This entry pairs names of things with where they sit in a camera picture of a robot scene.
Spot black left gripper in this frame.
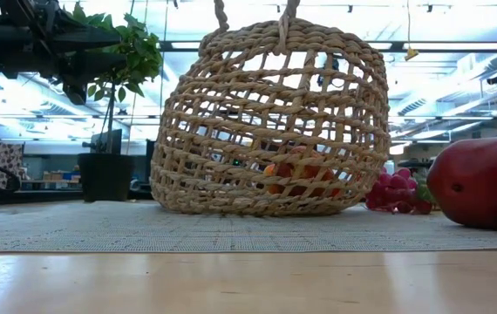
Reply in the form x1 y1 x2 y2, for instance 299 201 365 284
0 0 128 79

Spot woven wicker handle basket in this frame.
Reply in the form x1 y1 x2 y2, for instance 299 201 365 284
149 0 391 218

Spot red apple yellow stem cavity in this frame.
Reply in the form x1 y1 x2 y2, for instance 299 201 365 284
289 146 341 198

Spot purple grape bunch with leaf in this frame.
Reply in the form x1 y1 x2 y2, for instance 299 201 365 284
364 167 434 215

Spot dark red apple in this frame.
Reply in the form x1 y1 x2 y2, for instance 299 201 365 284
426 135 497 231

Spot potted green plant black pot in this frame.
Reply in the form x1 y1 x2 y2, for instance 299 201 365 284
63 2 165 203

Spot distant orange blue storage boxes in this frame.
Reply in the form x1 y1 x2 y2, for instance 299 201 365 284
41 168 82 183

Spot floral patterned chair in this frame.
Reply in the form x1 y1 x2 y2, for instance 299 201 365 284
0 142 25 192

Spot grey woven placemat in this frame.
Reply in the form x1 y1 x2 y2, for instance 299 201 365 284
0 200 497 255

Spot black distant workbench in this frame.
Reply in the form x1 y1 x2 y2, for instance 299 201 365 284
398 159 433 169

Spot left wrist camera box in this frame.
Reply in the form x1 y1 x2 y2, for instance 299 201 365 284
63 76 88 106

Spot black hanging camera device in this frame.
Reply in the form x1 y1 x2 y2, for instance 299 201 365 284
317 56 341 88

